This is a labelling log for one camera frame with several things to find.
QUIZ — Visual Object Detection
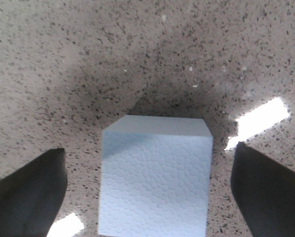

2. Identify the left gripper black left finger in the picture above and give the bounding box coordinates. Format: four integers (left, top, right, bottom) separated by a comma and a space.
0, 148, 68, 237

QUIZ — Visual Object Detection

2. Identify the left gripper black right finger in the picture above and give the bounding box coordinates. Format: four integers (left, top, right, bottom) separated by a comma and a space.
230, 142, 295, 237

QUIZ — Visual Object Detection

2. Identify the light blue foam cube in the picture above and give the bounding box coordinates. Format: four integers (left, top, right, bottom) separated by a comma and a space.
98, 115, 213, 237

